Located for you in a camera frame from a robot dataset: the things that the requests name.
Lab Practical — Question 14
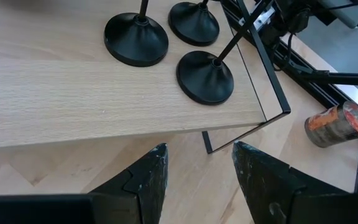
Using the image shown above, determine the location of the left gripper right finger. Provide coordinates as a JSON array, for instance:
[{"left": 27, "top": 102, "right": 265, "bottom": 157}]
[{"left": 231, "top": 141, "right": 348, "bottom": 224}]

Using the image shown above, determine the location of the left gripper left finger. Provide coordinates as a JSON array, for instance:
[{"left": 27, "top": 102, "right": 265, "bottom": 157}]
[{"left": 88, "top": 142, "right": 170, "bottom": 224}]

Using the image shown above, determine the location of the orange topped candle jar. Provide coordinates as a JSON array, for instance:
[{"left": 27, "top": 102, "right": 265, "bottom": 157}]
[{"left": 304, "top": 101, "right": 358, "bottom": 149}]

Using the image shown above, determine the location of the black metal candlestick holder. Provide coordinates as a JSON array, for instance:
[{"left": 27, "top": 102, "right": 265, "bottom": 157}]
[
  {"left": 168, "top": 0, "right": 221, "bottom": 47},
  {"left": 103, "top": 0, "right": 170, "bottom": 68},
  {"left": 175, "top": 0, "right": 275, "bottom": 106}
]

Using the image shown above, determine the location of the dark grey desk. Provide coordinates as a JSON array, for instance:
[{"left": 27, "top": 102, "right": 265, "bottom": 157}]
[{"left": 317, "top": 0, "right": 358, "bottom": 30}]

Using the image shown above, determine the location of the black aluminium table frame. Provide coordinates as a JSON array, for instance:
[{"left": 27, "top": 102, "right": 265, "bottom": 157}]
[{"left": 221, "top": 0, "right": 358, "bottom": 194}]

